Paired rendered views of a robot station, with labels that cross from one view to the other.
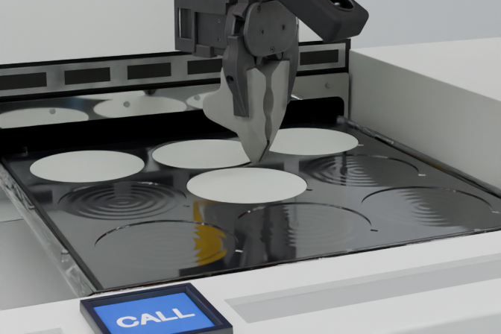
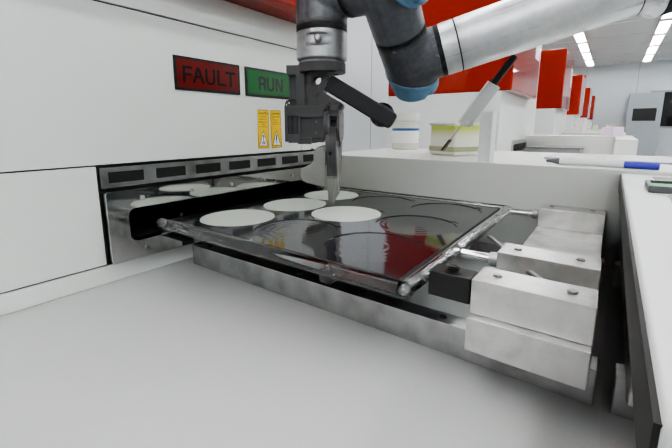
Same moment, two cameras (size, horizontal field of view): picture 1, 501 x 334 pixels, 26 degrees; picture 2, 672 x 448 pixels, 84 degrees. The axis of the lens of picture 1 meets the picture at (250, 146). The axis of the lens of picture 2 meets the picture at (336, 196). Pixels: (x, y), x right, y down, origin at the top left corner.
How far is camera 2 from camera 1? 0.53 m
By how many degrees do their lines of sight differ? 30
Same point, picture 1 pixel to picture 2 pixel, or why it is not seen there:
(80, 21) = (202, 134)
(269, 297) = not seen: outside the picture
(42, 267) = (223, 287)
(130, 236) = (342, 246)
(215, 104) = (309, 172)
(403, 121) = (365, 182)
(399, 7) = not seen: hidden behind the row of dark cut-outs
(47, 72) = (185, 166)
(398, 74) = (360, 160)
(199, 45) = (303, 137)
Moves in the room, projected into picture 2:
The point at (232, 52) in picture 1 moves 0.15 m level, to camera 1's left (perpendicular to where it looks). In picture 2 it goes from (332, 137) to (226, 139)
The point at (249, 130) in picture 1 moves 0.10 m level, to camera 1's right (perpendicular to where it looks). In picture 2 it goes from (335, 184) to (387, 179)
